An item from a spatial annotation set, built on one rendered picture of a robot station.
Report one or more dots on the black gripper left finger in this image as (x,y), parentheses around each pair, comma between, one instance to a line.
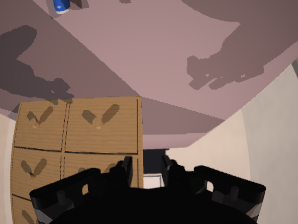
(53,199)

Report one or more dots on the small brown chest of drawers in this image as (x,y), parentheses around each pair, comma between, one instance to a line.
(65,153)

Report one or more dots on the blue aa battery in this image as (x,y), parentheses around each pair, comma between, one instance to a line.
(62,6)

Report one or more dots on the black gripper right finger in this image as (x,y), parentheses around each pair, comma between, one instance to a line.
(242,194)

